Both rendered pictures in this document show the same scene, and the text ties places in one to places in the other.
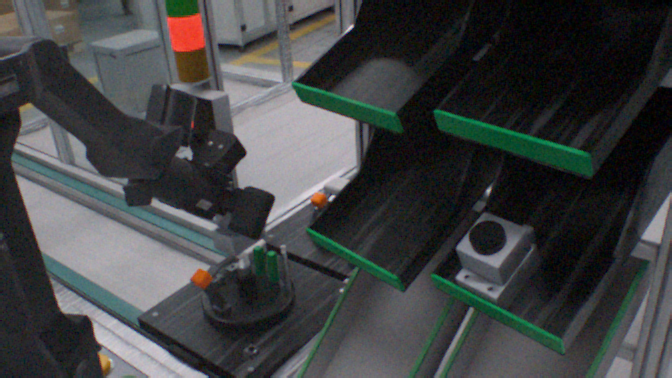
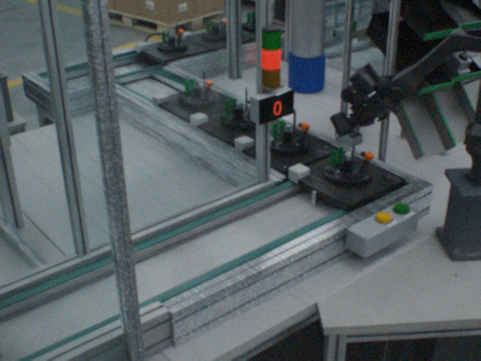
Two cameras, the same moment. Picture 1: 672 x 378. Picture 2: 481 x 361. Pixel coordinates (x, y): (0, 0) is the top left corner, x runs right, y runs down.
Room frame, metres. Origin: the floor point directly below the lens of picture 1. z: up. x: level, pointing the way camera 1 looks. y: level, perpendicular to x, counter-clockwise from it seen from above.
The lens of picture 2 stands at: (0.66, 1.88, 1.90)
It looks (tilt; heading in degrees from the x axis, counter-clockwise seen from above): 29 degrees down; 282
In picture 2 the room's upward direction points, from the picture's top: 1 degrees counter-clockwise
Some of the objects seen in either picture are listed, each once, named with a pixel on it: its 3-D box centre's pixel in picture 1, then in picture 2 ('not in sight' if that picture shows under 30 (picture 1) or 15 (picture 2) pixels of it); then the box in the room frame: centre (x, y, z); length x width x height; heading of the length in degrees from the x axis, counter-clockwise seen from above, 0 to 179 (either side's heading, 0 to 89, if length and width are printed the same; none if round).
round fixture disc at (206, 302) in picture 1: (248, 297); (346, 172); (0.73, 0.14, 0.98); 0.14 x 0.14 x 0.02
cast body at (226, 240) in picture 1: (242, 218); (346, 129); (0.74, 0.13, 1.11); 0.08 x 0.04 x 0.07; 141
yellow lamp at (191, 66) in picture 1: (191, 62); (270, 76); (0.94, 0.21, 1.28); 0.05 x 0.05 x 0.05
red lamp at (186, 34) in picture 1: (186, 31); (270, 57); (0.94, 0.21, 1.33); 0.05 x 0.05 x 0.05
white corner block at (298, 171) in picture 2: (249, 252); (298, 173); (0.87, 0.15, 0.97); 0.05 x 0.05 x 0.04; 51
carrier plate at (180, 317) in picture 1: (250, 307); (346, 178); (0.73, 0.14, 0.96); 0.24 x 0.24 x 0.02; 51
